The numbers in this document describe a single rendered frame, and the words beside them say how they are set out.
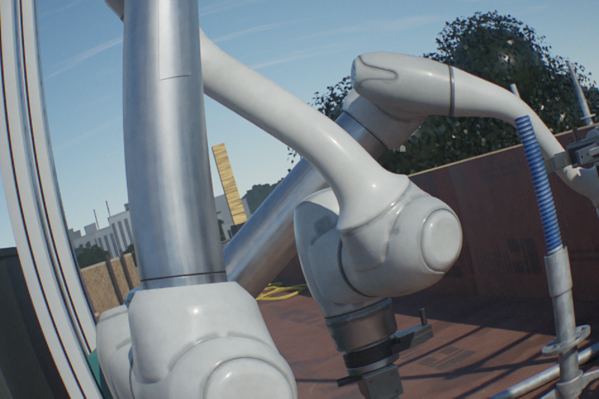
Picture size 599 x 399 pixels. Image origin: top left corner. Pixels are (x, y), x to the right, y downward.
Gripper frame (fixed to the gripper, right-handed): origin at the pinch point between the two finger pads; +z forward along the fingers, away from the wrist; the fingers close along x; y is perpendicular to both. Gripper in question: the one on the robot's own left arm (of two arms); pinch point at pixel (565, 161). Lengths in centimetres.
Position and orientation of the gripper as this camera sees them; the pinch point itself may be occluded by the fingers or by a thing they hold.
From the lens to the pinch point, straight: 164.4
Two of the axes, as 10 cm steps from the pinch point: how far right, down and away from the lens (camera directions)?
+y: -3.0, -9.5, -0.1
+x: 4.3, -1.3, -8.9
